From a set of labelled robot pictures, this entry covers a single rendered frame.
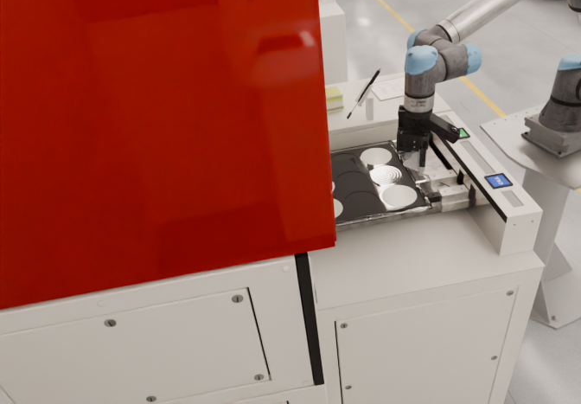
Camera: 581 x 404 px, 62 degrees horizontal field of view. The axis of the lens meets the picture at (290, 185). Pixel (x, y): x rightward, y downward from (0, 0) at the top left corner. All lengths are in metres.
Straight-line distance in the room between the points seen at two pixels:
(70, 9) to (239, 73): 0.20
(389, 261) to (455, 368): 0.45
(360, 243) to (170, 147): 0.85
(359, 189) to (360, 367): 0.52
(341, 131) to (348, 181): 0.22
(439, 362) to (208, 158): 1.11
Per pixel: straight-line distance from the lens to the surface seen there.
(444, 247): 1.42
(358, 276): 1.33
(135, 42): 0.63
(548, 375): 2.24
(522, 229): 1.39
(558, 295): 2.49
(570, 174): 1.77
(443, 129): 1.30
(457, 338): 1.53
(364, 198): 1.45
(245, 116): 0.66
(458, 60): 1.26
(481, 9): 1.43
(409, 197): 1.45
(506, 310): 1.51
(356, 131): 1.67
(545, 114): 1.85
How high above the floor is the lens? 1.81
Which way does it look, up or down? 37 degrees down
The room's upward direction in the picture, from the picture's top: 8 degrees counter-clockwise
